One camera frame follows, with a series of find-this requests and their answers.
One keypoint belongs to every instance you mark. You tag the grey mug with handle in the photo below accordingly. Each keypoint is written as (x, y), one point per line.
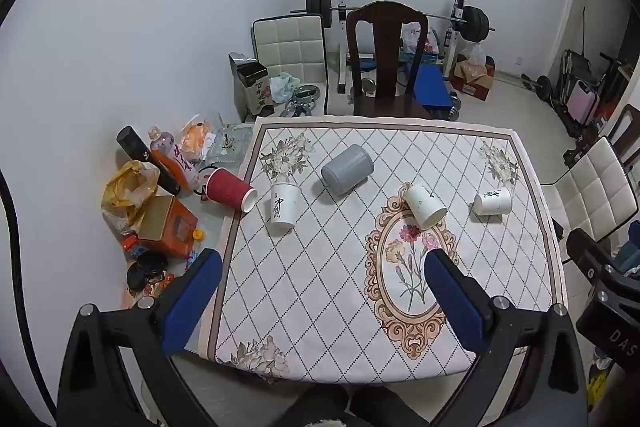
(346, 170)

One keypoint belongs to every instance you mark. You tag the dark wooden chair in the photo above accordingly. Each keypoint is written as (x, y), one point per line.
(386, 19)

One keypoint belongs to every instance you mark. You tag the cardboard box on floor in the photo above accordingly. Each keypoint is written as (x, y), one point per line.
(474, 80)

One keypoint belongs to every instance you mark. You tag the orange gift box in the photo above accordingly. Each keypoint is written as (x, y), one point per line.
(167, 227)

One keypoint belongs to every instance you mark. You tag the black device at right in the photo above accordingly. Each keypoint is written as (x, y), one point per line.
(610, 319)

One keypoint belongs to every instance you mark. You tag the white cup with print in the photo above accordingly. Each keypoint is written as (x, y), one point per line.
(496, 202)

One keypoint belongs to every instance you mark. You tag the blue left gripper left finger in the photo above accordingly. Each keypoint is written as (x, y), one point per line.
(184, 300)

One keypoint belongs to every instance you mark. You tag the red ribbed paper cup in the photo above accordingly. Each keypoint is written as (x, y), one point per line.
(224, 187)

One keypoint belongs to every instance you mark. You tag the yellow bottle cap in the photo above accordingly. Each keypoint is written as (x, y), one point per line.
(198, 235)

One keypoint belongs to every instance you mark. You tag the orange drink bottle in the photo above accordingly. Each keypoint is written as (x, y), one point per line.
(164, 148)

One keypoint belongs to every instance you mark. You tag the white padded chair back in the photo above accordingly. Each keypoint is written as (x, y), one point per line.
(294, 44)

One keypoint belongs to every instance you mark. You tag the orange patterned packet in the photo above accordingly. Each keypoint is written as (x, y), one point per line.
(155, 287)

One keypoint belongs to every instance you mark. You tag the black thermos bottle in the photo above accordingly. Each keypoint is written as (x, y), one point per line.
(135, 148)

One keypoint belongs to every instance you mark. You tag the plain white paper cup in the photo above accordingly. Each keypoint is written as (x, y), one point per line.
(427, 209)

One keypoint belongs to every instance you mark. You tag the clear glass ashtray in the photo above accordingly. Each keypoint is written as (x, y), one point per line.
(230, 145)

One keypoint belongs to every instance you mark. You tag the barbell with black plates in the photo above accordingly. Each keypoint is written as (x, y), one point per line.
(472, 24)

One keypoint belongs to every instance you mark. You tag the orange snack bag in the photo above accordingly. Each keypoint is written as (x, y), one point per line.
(196, 136)

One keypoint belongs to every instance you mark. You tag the floral patterned tablecloth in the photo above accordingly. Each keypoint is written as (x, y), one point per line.
(341, 297)

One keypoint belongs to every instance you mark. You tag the yellow plastic bag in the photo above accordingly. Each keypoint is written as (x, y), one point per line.
(126, 196)

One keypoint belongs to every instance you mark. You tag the white padded chair right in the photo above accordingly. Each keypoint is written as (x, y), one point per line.
(594, 195)

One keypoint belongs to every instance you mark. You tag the black and white tea box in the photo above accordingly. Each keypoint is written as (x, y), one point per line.
(251, 82)

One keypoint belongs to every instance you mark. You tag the blue weight bench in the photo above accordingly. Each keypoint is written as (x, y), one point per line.
(430, 89)

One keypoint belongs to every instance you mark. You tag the white cup with calligraphy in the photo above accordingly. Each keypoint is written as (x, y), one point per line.
(284, 204)

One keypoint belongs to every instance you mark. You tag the white padded chair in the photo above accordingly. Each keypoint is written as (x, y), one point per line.
(294, 44)
(594, 195)

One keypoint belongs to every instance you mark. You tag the pink suitcase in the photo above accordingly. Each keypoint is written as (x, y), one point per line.
(582, 102)

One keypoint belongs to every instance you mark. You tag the white squat rack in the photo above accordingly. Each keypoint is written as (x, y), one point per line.
(449, 47)

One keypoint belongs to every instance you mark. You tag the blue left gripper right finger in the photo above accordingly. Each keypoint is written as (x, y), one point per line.
(463, 301)

